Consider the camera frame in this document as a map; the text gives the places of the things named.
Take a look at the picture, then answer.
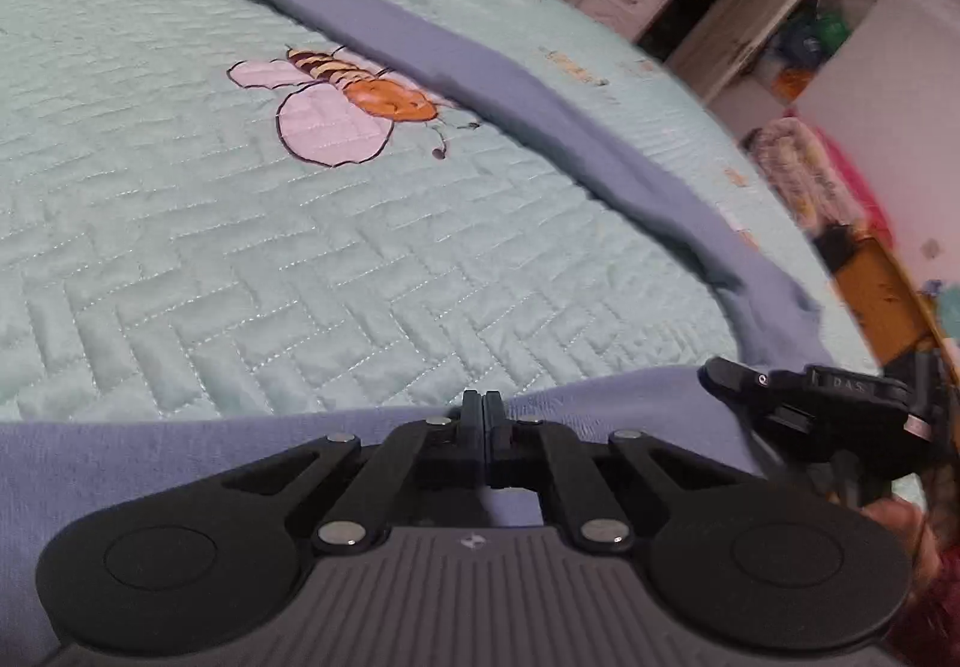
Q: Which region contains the folded floral quilt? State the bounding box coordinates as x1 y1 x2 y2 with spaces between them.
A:
742 116 863 235

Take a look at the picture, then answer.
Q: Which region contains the person's right hand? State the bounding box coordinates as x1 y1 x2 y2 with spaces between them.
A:
861 493 944 597

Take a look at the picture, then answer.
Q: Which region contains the wooden nightstand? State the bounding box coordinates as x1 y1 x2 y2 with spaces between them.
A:
832 236 946 360

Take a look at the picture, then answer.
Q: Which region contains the white door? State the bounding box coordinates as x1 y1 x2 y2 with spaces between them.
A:
667 0 837 91

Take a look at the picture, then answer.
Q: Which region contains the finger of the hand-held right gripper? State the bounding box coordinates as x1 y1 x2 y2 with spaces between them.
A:
697 356 815 407

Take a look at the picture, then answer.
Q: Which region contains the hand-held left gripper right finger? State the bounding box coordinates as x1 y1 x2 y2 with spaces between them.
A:
487 393 751 555

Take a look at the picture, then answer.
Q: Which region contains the magenta blanket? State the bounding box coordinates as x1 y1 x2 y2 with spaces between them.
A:
821 127 893 241

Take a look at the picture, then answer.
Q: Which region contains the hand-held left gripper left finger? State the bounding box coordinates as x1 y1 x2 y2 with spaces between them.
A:
217 389 490 555

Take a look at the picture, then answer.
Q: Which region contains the bee print bedspread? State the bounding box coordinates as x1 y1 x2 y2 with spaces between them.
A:
0 0 886 422

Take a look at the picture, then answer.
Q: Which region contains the blue bag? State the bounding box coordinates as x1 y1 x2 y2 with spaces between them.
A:
776 18 818 64

